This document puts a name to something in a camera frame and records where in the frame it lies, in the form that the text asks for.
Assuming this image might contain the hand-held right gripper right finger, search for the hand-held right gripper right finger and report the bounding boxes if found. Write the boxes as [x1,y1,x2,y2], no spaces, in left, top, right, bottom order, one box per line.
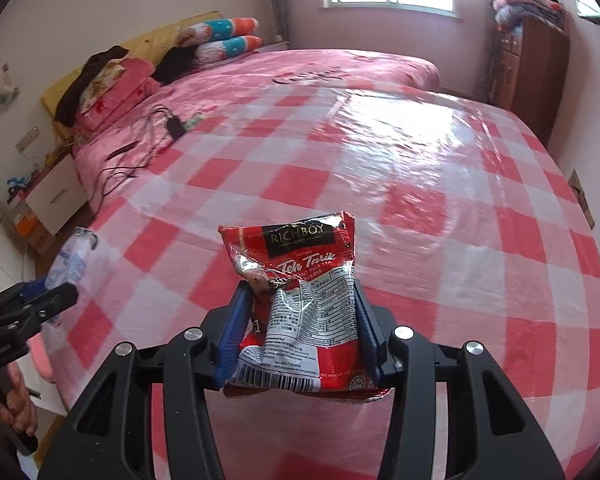
[355,280,567,480]

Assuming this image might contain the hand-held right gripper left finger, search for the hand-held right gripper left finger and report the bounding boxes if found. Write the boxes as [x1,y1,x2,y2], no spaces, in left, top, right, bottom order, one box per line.
[39,280,255,480]

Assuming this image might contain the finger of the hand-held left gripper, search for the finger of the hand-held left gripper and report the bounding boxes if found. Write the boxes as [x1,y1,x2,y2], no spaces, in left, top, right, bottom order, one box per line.
[0,282,79,335]
[0,279,49,317]

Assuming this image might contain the pink plastic bucket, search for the pink plastic bucket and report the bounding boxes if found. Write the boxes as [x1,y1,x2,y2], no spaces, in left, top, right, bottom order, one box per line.
[30,335,58,386]

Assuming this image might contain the blue white plastic packet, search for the blue white plastic packet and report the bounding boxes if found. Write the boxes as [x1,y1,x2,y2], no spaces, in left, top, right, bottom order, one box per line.
[47,226,100,288]

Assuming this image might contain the red milk tea sachet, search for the red milk tea sachet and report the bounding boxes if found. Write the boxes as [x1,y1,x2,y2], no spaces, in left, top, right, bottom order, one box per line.
[217,211,397,403]

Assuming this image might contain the person's left hand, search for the person's left hand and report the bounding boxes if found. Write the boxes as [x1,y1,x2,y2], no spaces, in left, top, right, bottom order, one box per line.
[0,360,40,438]

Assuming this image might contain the orange box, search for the orange box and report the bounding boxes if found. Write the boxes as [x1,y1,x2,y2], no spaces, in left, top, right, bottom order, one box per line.
[14,212,42,238]

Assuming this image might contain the white nightstand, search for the white nightstand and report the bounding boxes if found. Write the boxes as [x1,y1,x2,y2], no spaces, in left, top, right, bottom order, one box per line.
[24,157,88,236]

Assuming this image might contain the small household items pile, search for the small household items pile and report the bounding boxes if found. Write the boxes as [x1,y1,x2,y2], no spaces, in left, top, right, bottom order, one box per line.
[5,142,76,196]

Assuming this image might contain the black slim device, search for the black slim device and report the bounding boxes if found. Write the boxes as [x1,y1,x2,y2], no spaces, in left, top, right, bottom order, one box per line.
[105,141,136,160]

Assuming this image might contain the white floral pillow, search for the white floral pillow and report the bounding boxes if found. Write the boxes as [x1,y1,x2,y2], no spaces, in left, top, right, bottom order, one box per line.
[77,57,131,116]

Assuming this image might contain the pink pillow with clothes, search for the pink pillow with clothes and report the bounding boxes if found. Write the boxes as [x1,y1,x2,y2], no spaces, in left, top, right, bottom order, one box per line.
[77,57,162,133]

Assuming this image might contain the dark brown cloth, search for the dark brown cloth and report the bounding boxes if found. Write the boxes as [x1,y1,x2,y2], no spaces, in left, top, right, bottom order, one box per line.
[55,46,131,126]

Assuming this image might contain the black clothing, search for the black clothing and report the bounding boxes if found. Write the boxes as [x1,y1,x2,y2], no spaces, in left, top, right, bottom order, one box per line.
[155,46,198,86]

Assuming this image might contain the bed with pink bedspread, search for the bed with pink bedspread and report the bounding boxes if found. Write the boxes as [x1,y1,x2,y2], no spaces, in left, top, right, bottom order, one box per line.
[72,49,441,221]

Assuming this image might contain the white blue orange bolster pillow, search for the white blue orange bolster pillow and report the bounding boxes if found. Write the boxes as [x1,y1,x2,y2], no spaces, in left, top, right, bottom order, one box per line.
[177,16,261,46]
[195,35,266,66]

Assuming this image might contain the yellow headboard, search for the yellow headboard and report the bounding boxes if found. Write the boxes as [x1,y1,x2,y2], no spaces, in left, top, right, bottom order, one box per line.
[41,10,226,126]

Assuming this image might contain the grey checked curtain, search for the grey checked curtain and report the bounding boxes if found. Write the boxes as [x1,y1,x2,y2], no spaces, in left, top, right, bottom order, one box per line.
[472,10,503,106]
[262,0,293,51]

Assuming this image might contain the brown wooden cabinet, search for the brown wooden cabinet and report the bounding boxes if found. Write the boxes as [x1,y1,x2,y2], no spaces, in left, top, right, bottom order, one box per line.
[495,15,572,146]

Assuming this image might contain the folded blankets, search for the folded blankets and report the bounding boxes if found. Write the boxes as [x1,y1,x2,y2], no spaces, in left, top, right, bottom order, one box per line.
[492,0,567,31]

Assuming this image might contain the wall switch plate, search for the wall switch plate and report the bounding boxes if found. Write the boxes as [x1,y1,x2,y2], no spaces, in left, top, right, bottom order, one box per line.
[15,129,41,152]

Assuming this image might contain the black cables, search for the black cables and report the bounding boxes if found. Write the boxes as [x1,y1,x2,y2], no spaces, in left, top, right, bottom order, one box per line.
[97,104,173,201]

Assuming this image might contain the grey wall fixture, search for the grey wall fixture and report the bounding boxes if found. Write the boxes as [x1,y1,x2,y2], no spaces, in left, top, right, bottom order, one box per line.
[0,62,20,110]

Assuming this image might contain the wooden wall plate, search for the wooden wall plate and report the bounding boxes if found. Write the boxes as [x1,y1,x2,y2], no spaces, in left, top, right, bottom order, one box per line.
[569,169,596,231]

